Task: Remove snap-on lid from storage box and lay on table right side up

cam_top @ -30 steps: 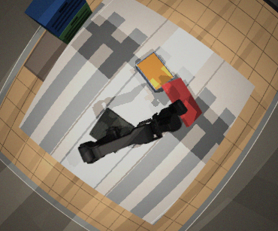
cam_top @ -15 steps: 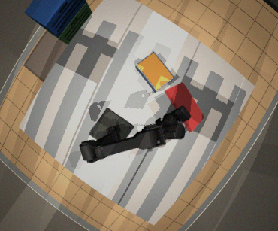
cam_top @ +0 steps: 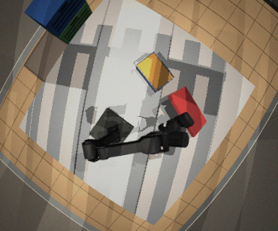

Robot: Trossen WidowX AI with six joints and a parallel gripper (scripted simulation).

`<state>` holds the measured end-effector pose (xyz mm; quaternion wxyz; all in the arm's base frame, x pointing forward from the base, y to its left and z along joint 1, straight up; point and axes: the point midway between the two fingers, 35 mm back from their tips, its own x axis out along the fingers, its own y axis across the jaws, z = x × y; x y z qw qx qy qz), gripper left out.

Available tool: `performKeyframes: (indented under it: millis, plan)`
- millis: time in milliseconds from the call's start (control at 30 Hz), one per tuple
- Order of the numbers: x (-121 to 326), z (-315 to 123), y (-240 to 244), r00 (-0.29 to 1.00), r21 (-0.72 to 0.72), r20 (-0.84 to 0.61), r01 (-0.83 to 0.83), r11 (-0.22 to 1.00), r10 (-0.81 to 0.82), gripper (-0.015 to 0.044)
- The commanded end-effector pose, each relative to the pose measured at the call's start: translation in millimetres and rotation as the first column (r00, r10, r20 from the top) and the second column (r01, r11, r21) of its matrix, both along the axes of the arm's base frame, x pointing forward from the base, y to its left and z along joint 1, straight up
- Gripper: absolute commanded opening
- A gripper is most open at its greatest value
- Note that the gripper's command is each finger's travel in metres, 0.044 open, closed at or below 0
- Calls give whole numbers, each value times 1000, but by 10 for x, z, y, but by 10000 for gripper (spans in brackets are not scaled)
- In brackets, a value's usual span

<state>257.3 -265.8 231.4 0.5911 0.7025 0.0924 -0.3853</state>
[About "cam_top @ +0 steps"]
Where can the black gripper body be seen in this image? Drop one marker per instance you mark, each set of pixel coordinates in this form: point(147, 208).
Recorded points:
point(183, 120)

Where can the red box lid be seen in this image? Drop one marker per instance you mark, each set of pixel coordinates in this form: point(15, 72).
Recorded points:
point(183, 102)

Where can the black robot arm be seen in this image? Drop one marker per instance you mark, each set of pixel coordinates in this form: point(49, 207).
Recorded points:
point(95, 150)

